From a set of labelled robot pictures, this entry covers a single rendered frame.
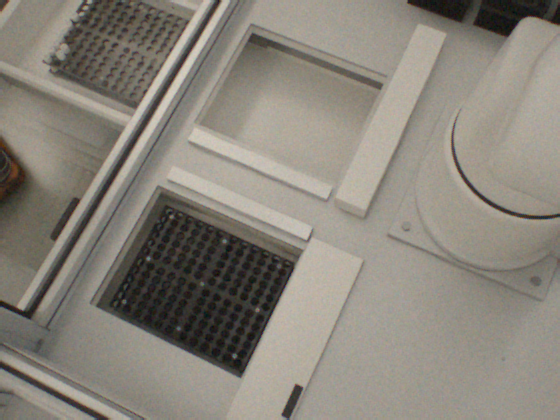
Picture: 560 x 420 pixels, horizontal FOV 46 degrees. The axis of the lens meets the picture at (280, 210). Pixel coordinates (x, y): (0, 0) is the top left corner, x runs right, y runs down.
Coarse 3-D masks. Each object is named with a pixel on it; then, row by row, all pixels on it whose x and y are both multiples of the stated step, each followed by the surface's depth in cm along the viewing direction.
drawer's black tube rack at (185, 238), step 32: (192, 224) 102; (160, 256) 103; (192, 256) 100; (224, 256) 103; (256, 256) 100; (128, 288) 102; (160, 288) 99; (192, 288) 101; (224, 288) 102; (256, 288) 98; (160, 320) 97; (192, 320) 100; (224, 320) 97; (256, 320) 99; (224, 352) 95
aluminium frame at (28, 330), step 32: (224, 0) 105; (224, 32) 107; (192, 64) 101; (160, 96) 99; (160, 128) 99; (128, 160) 96; (128, 192) 98; (96, 224) 93; (64, 256) 91; (64, 288) 91; (0, 320) 79; (32, 320) 89; (0, 352) 77; (64, 384) 76; (128, 416) 74
